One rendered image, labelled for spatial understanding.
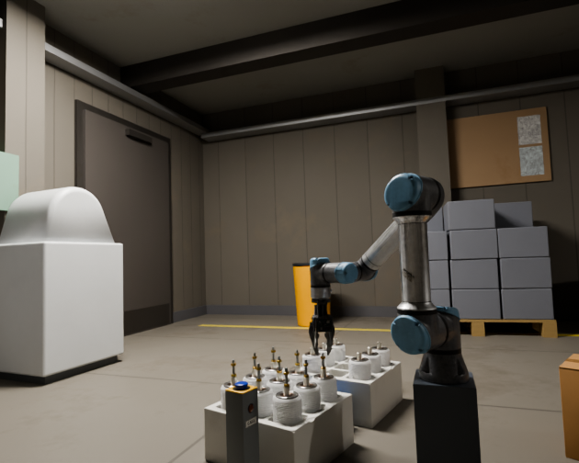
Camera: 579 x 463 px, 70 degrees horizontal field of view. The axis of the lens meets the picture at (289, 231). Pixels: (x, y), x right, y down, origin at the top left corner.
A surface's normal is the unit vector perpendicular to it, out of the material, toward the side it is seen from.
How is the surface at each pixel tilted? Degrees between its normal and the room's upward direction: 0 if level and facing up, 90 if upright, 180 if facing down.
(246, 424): 90
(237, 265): 90
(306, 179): 90
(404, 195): 82
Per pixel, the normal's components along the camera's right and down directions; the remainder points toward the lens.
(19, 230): -0.40, -0.23
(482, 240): -0.25, -0.06
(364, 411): -0.55, -0.04
